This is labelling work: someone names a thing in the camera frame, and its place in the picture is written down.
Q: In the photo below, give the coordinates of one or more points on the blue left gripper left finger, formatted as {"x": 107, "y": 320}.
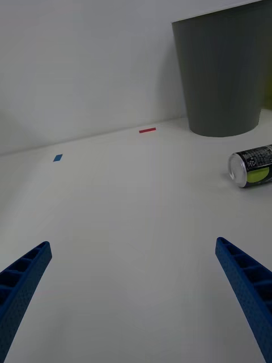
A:
{"x": 20, "y": 286}

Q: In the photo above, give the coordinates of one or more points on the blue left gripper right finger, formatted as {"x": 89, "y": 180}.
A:
{"x": 249, "y": 286}

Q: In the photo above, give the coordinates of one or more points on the black and green drink can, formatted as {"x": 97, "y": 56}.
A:
{"x": 253, "y": 167}

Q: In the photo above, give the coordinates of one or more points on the grey plastic waste bin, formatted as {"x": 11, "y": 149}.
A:
{"x": 221, "y": 76}

